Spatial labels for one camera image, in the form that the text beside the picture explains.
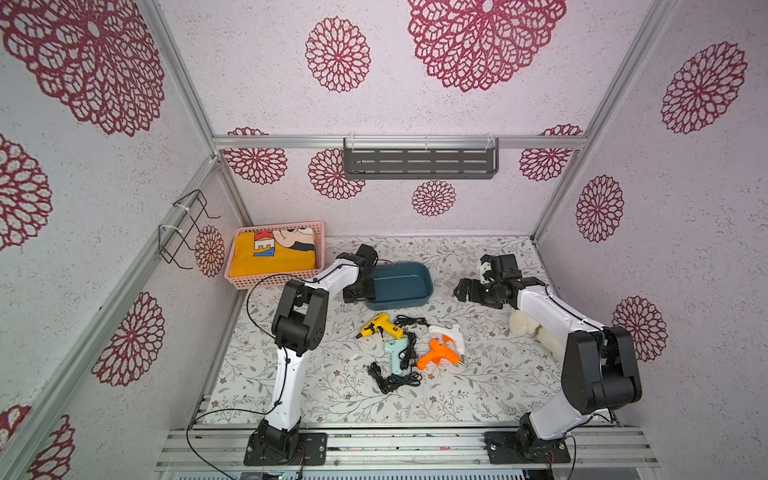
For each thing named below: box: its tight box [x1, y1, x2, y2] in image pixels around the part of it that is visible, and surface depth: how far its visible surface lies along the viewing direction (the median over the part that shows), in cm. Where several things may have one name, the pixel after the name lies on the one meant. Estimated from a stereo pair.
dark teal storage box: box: [365, 261, 434, 311], surface depth 105 cm
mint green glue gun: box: [384, 338, 409, 375], surface depth 91 cm
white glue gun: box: [428, 324, 465, 358], surface depth 95 cm
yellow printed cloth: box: [229, 227, 317, 277], surface depth 111 cm
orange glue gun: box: [417, 334, 461, 371], surface depth 91 cm
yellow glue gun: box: [356, 313, 405, 339], surface depth 94 cm
